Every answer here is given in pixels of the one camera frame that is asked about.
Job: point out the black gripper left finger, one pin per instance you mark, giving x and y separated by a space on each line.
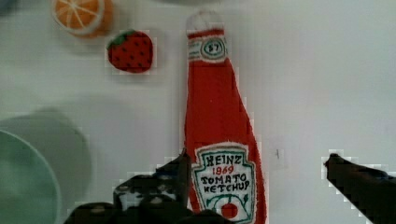
171 180

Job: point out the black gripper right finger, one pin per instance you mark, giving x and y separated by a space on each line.
371 191

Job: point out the red plush ketchup bottle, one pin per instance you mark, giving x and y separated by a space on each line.
226 166

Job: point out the green round bowl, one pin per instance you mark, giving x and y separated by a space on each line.
30 192

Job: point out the plush red strawberry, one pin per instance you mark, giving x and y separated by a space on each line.
131 51

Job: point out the plush orange slice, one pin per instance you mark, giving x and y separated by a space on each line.
83 18

